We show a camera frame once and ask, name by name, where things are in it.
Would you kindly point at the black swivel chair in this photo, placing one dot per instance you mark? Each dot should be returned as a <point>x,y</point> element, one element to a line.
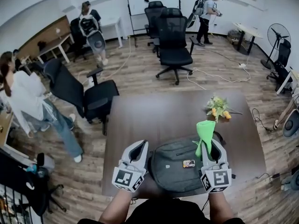
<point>44,195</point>

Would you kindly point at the black floor fan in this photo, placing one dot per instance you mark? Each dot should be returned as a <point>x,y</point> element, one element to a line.
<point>278,35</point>

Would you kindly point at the person's black shirt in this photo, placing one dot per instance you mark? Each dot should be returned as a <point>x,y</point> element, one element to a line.
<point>163,211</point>

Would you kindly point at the white power strip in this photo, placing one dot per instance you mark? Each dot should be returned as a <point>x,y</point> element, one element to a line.
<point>242,65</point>

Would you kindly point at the person's right forearm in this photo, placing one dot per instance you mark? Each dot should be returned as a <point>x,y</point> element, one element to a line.
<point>219,206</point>

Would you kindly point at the grey backpack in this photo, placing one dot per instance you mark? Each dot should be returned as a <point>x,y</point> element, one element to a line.
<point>175,176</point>

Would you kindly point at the woven basket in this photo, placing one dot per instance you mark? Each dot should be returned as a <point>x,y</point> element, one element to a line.
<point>234,35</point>

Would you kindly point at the wood top white desk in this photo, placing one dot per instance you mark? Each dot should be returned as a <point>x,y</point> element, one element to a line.
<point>56,42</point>
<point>25,59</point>

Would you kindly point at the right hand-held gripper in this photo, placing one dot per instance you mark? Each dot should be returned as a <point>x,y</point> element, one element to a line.
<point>217,177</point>

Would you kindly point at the blue packet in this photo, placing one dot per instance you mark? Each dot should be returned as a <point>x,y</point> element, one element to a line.
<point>31,169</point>

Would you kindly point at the black metal rack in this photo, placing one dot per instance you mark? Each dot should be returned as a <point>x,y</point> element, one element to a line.
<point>14,206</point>

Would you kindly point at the artificial flower bouquet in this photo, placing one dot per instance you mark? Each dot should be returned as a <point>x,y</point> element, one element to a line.
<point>218,106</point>

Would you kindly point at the person's left forearm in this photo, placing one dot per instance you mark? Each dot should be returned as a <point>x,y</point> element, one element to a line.
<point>119,204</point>

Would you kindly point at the black leg standing desk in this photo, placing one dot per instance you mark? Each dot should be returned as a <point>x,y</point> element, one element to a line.
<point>247,29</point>

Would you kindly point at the green cloth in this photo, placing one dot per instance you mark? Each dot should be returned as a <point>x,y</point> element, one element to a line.
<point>205,132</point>

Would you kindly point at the black mesh office chair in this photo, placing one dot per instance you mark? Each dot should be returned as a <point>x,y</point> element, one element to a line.
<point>154,15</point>
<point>174,43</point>

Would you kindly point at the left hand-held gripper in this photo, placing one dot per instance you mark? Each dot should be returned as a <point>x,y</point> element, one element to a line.
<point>127,177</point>

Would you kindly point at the black headrest office chair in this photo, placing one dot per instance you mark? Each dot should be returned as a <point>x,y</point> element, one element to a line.
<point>70,90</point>

